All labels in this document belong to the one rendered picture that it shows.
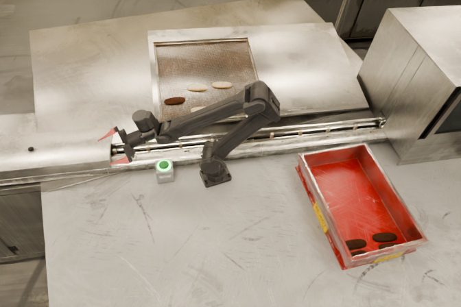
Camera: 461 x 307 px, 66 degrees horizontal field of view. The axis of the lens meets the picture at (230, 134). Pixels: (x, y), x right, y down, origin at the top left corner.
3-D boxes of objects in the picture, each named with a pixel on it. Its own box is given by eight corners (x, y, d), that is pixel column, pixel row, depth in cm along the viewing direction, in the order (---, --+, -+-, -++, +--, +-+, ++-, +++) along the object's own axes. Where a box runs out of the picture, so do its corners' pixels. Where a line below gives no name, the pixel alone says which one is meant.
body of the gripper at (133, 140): (129, 157, 129) (148, 149, 130) (116, 132, 127) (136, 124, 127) (131, 154, 135) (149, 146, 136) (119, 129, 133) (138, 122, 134)
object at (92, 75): (89, 267, 202) (40, 193, 139) (68, 123, 269) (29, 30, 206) (349, 179, 254) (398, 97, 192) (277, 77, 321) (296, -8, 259)
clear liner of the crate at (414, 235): (340, 274, 126) (349, 264, 119) (291, 165, 156) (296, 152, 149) (420, 253, 134) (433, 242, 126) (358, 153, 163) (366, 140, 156)
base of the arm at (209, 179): (205, 188, 146) (232, 180, 150) (206, 177, 140) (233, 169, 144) (198, 172, 151) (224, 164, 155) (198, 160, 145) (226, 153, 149)
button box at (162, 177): (156, 188, 148) (154, 174, 140) (155, 173, 153) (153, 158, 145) (175, 186, 150) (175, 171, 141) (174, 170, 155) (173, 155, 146)
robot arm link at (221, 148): (290, 118, 113) (289, 96, 119) (257, 97, 107) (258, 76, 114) (212, 175, 141) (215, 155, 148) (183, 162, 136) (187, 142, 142)
